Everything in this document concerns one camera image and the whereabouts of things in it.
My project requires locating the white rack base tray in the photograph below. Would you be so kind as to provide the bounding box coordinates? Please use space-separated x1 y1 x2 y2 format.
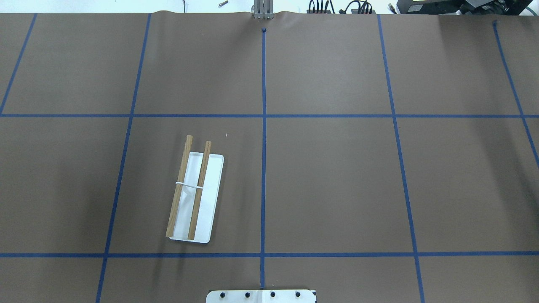
169 152 224 244

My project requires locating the wooden rack rod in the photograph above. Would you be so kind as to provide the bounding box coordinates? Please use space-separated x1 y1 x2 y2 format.
165 135 193 238
187 141 212 240

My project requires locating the black equipment box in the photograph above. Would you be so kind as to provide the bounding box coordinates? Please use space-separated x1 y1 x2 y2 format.
396 0 532 16

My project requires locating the aluminium frame post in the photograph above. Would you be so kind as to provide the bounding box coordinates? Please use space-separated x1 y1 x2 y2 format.
252 0 275 20

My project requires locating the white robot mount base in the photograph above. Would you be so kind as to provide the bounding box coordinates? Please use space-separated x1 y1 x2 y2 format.
205 289 318 303

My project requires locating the black cable bundle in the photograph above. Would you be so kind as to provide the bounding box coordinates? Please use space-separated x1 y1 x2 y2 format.
307 0 376 15

